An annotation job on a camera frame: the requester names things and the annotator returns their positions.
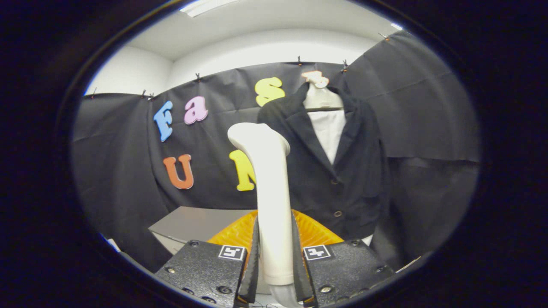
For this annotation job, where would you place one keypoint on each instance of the black jacket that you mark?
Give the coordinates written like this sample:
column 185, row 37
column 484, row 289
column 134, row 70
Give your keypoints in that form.
column 342, row 171

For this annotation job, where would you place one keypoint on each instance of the white plastic hanger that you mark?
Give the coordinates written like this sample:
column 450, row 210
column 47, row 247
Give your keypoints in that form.
column 321, row 98

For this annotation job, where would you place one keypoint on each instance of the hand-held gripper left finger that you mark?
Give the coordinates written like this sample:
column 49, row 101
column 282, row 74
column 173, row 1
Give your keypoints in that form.
column 253, row 273

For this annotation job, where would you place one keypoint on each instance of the ceiling light panel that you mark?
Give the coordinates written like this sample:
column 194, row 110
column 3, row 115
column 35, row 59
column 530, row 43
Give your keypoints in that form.
column 205, row 6

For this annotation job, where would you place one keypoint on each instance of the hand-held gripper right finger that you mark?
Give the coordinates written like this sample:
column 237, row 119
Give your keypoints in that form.
column 298, row 278

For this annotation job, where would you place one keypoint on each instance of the black backdrop cloth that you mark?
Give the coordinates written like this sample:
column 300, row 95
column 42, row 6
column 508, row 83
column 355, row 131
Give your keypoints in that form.
column 428, row 128

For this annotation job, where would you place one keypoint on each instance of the grey drawer cabinet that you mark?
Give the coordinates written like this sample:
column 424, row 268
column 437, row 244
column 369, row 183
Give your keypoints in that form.
column 192, row 222

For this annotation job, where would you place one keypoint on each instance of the white garment steamer head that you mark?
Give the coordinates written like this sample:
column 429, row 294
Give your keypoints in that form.
column 272, row 192

